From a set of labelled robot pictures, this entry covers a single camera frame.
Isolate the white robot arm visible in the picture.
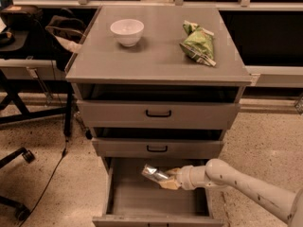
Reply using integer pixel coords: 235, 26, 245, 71
159, 159, 303, 227

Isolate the grey drawer cabinet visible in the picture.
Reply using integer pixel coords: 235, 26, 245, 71
64, 5, 253, 177

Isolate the dark brown bag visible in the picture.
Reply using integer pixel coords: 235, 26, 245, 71
45, 15, 86, 43

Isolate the black bag on desk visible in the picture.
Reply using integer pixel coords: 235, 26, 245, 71
0, 5, 43, 31

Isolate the grey middle drawer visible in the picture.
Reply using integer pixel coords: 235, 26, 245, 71
92, 138, 223, 159

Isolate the black drawer handle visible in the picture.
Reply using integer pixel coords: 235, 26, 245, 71
146, 145, 168, 153
145, 110, 172, 118

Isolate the white ceramic bowl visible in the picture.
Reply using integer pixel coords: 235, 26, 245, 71
110, 19, 145, 47

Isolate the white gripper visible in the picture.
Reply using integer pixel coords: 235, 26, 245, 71
159, 166, 209, 190

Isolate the grey drawer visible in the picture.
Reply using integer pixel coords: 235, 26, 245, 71
93, 158, 223, 227
92, 138, 223, 159
77, 100, 240, 130

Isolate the silver redbull can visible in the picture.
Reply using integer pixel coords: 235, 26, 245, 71
141, 165, 169, 183

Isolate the grey bottom drawer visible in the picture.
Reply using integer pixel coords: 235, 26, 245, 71
93, 158, 223, 227

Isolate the black office chair base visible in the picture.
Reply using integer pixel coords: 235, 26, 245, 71
0, 147, 36, 221

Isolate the black floor cable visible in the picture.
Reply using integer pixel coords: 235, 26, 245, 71
17, 135, 70, 227

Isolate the grey top drawer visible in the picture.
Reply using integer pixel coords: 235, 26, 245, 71
77, 100, 240, 130

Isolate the black top drawer handle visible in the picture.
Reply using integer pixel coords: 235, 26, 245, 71
145, 110, 172, 118

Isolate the black middle drawer handle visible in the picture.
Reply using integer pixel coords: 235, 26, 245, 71
146, 145, 168, 153

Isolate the green chip bag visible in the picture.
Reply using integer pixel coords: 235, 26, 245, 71
180, 20, 216, 67

